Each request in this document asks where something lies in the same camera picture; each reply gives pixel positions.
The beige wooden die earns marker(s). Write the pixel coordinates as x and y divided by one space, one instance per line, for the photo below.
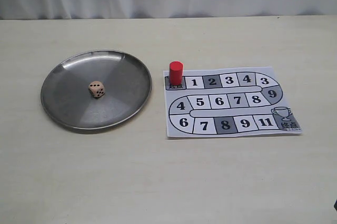
96 89

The red cylinder game piece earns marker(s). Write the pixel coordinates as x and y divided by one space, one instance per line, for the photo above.
175 72

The printed paper game board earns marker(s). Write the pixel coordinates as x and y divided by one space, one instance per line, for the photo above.
230 102

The round stainless steel plate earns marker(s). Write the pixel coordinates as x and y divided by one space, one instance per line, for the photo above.
66 99

